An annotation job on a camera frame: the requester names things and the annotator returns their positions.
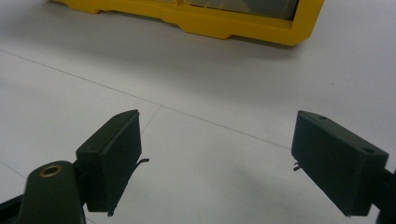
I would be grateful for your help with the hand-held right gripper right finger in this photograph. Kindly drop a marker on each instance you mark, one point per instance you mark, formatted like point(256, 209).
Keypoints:
point(336, 161)

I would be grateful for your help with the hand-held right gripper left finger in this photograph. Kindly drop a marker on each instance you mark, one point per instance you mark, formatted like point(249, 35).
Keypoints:
point(115, 161)

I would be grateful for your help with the yellow black storage cabinet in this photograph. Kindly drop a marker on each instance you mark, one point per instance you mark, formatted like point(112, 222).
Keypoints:
point(218, 25)

